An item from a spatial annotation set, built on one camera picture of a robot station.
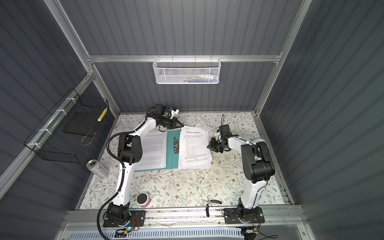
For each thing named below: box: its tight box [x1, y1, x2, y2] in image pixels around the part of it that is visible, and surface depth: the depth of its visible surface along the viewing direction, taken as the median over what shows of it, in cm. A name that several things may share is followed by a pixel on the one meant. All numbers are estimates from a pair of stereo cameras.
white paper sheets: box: [178, 125, 213, 170], surface depth 101 cm
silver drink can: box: [86, 159, 109, 179], surface depth 80 cm
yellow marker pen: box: [97, 107, 108, 122], surface depth 82 cm
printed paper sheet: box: [134, 130, 168, 171], surface depth 99 cm
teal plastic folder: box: [134, 129, 181, 173], surface depth 98 cm
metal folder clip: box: [173, 136, 179, 154], surface depth 101 cm
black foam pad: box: [63, 112, 101, 136], surface depth 79 cm
